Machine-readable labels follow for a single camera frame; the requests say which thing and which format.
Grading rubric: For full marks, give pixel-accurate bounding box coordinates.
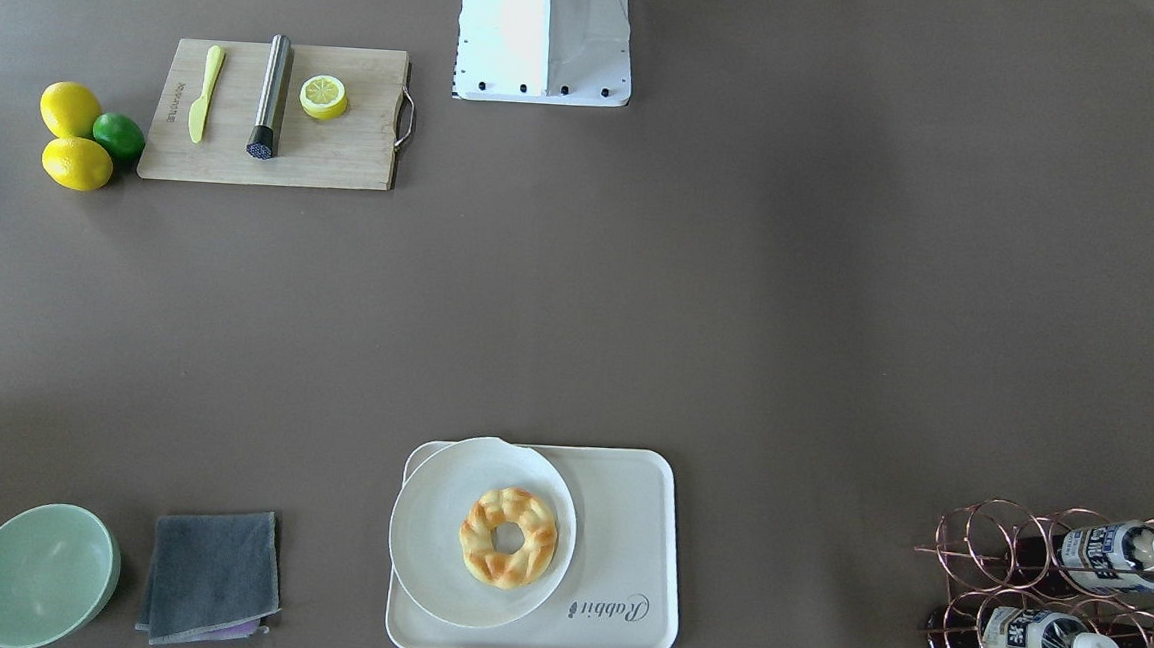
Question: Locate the steel muddler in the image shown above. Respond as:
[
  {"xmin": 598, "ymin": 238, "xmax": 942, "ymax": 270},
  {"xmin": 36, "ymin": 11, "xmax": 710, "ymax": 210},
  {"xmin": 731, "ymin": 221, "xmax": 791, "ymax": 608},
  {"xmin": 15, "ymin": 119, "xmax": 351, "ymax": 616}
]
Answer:
[{"xmin": 245, "ymin": 33, "xmax": 292, "ymax": 161}]

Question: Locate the glazed ring pastry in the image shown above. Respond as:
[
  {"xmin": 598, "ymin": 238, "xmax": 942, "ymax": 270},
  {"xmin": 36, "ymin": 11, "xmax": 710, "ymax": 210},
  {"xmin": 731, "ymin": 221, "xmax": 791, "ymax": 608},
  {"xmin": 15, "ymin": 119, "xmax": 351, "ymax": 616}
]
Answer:
[{"xmin": 459, "ymin": 487, "xmax": 559, "ymax": 590}]

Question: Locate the half lemon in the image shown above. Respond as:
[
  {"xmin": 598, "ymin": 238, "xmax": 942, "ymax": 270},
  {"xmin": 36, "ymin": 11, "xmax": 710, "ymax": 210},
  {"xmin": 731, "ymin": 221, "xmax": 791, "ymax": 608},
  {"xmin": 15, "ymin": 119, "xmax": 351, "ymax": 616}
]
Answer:
[{"xmin": 298, "ymin": 74, "xmax": 349, "ymax": 120}]

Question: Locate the upper yellow lemon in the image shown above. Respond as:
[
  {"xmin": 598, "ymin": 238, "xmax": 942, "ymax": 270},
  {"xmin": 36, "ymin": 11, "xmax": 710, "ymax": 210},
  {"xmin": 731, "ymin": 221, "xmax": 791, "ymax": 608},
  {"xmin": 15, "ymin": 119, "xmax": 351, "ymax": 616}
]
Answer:
[{"xmin": 39, "ymin": 81, "xmax": 103, "ymax": 140}]

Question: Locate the copper wire bottle rack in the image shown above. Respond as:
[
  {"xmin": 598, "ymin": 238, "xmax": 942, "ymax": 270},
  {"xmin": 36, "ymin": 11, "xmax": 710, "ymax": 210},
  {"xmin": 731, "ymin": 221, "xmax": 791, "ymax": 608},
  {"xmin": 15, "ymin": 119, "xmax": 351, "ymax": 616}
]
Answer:
[{"xmin": 932, "ymin": 499, "xmax": 1154, "ymax": 638}]

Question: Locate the cream serving tray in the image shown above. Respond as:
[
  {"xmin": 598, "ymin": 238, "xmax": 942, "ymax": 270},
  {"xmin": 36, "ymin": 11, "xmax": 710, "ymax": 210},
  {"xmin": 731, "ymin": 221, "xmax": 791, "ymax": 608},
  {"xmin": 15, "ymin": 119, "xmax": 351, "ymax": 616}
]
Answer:
[{"xmin": 385, "ymin": 440, "xmax": 679, "ymax": 648}]

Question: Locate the wooden cutting board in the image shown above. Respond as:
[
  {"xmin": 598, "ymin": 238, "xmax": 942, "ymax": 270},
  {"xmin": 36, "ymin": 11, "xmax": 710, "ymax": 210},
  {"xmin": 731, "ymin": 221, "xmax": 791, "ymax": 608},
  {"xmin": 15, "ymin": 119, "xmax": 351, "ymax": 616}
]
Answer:
[{"xmin": 137, "ymin": 38, "xmax": 412, "ymax": 191}]

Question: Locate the mint green bowl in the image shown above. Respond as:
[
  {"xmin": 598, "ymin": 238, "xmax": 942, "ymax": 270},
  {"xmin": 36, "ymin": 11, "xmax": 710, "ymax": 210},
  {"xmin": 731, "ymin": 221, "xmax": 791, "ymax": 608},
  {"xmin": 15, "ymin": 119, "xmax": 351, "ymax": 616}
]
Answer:
[{"xmin": 0, "ymin": 503, "xmax": 122, "ymax": 648}]

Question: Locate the lower yellow lemon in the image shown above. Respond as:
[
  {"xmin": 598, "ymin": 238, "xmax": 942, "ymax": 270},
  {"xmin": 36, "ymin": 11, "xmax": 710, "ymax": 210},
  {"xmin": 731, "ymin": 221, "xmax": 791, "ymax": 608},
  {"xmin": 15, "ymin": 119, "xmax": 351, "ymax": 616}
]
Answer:
[{"xmin": 42, "ymin": 137, "xmax": 115, "ymax": 193}]

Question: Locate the tea bottle white cap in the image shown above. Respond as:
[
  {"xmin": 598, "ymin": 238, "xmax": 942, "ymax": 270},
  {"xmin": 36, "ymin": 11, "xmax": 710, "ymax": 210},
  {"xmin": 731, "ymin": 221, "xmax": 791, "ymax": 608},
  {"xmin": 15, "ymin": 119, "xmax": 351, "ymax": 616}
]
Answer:
[{"xmin": 1007, "ymin": 519, "xmax": 1154, "ymax": 600}]

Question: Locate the green lime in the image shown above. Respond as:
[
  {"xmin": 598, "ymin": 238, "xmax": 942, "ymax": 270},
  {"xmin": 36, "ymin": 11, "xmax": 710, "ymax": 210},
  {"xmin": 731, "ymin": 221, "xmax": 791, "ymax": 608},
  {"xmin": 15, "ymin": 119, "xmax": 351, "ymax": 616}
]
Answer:
[{"xmin": 91, "ymin": 112, "xmax": 147, "ymax": 163}]

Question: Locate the tea bottle in rack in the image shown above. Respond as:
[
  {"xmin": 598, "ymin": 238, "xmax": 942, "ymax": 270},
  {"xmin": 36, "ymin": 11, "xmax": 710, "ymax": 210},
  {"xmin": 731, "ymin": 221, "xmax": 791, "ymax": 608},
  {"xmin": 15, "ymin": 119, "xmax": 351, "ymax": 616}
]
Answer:
[{"xmin": 924, "ymin": 604, "xmax": 1121, "ymax": 648}]

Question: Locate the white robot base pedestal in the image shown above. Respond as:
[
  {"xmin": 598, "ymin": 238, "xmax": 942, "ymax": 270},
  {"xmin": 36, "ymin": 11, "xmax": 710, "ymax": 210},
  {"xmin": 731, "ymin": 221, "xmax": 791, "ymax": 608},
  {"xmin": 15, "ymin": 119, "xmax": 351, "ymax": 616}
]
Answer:
[{"xmin": 451, "ymin": 0, "xmax": 634, "ymax": 108}]

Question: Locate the grey folded cloth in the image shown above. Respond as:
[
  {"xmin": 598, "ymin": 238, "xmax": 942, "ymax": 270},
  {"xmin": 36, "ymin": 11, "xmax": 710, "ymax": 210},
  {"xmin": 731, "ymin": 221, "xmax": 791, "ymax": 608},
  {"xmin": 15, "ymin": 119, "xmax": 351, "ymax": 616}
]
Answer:
[{"xmin": 136, "ymin": 511, "xmax": 282, "ymax": 645}]

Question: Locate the yellow lemon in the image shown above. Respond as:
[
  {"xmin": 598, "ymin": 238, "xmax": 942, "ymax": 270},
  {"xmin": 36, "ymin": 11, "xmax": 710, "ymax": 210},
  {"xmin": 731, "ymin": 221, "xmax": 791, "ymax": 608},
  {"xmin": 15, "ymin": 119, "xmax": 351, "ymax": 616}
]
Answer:
[
  {"xmin": 39, "ymin": 81, "xmax": 103, "ymax": 140},
  {"xmin": 42, "ymin": 137, "xmax": 115, "ymax": 193}
]

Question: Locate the yellow plastic knife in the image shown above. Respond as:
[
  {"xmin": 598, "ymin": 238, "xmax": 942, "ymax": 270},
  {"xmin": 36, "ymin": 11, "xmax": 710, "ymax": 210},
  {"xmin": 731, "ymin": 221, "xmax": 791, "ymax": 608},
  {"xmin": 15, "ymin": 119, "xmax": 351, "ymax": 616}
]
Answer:
[{"xmin": 187, "ymin": 43, "xmax": 227, "ymax": 144}]

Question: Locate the white plate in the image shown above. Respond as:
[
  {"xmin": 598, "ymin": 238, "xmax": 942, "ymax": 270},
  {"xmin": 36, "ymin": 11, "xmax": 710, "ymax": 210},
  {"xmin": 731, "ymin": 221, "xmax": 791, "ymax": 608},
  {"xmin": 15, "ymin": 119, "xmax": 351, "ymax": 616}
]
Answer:
[{"xmin": 389, "ymin": 437, "xmax": 577, "ymax": 628}]

